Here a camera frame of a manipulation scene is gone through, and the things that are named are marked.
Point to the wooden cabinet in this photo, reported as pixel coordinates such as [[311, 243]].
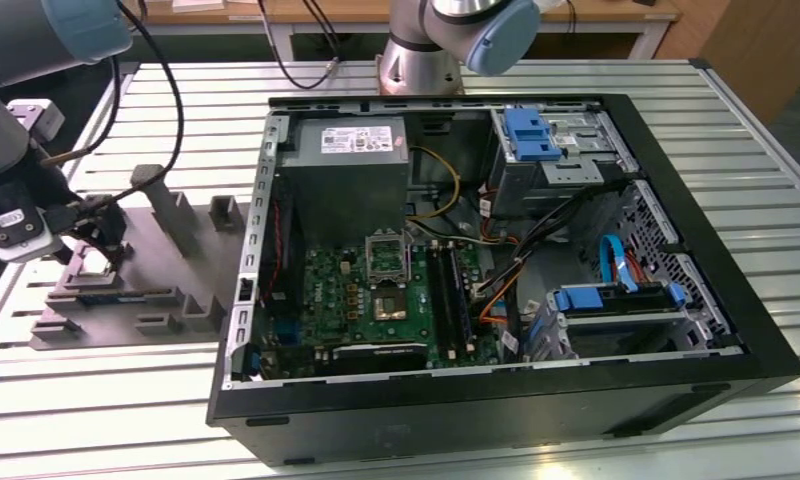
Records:
[[761, 50]]

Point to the green motherboard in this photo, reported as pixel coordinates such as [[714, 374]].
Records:
[[334, 325]]

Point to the wooden desk white frame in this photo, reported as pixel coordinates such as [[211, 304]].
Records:
[[207, 17]]

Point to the black PC case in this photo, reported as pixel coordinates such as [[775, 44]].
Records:
[[440, 415]]

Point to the blue drive carrier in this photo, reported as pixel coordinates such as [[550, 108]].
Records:
[[530, 135]]

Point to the grey parts rack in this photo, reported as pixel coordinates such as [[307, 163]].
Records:
[[140, 260]]

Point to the hard disk in blue carrier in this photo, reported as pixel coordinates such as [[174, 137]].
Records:
[[583, 297]]

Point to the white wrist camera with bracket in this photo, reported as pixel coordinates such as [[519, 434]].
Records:
[[29, 247]]

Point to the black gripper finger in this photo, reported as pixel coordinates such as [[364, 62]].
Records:
[[116, 245], [74, 250]]

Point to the black graphics card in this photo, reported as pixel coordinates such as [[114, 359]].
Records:
[[380, 352]]

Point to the silver drive cage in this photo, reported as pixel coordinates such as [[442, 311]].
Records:
[[567, 175]]

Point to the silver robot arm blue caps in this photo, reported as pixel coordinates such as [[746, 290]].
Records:
[[414, 60]]

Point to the RAM stick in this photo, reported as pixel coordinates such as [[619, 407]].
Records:
[[120, 299]]

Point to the small white box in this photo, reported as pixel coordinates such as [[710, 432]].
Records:
[[200, 5]]

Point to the grey power supply unit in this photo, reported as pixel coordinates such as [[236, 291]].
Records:
[[347, 190]]

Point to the black RAM slot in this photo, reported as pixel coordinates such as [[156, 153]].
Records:
[[440, 295]]

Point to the silver CPU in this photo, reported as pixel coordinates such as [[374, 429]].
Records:
[[100, 267]]

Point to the CPU socket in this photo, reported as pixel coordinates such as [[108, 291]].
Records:
[[390, 307]]

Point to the silver disk bay bracket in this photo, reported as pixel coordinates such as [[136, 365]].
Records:
[[641, 320]]

